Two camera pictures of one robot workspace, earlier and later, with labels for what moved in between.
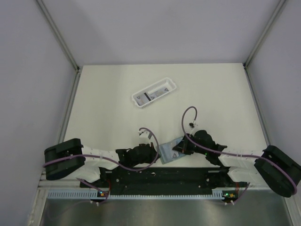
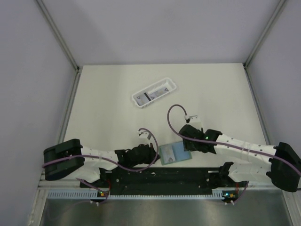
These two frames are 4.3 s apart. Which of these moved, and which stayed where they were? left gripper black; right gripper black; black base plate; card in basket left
Moved: right gripper black
Stayed: card in basket left; black base plate; left gripper black
